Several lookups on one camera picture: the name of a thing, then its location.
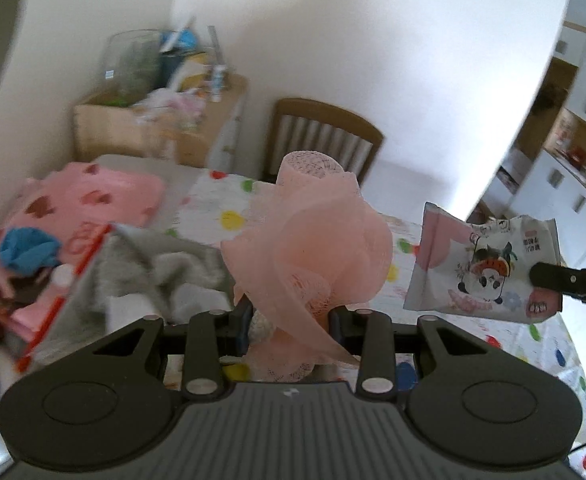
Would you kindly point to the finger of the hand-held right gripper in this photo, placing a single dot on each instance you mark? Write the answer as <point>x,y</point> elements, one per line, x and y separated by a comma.
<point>568,277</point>

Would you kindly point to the white and wood wall unit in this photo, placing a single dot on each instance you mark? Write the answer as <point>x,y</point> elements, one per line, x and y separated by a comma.
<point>573,175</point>

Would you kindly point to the grey towel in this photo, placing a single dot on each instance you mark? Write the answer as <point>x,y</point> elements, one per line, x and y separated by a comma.
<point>163,270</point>

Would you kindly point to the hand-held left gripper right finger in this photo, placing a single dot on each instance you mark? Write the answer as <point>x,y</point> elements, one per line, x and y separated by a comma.
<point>340,325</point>

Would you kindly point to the wooden slatted chair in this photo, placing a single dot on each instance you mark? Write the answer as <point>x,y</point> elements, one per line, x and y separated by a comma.
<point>323,115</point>

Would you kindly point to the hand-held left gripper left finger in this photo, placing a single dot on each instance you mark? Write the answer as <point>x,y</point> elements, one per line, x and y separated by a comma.
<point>238,327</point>

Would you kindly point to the wooden side cabinet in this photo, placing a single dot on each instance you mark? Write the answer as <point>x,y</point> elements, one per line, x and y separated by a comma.
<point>113,125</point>

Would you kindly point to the polka dot tablecloth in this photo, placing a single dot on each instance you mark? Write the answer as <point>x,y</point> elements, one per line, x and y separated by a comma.
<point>213,200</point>

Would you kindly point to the blue cloth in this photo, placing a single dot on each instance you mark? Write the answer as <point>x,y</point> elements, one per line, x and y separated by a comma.
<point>28,250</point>

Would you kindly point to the cartoon print tissue packet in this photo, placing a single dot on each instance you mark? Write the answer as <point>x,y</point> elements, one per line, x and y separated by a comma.
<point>453,265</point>

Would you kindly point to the pile of bottles and packets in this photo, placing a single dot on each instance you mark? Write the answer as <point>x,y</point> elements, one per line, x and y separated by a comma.
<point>193,75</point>

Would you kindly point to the pink heart print cloth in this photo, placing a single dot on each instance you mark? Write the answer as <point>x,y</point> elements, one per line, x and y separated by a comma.
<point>93,195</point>

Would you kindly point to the pink mesh bath pouf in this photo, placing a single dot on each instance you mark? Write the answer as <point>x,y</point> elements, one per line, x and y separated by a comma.
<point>313,240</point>

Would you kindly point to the large glass jar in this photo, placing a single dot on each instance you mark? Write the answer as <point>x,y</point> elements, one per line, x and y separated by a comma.
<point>130,62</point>

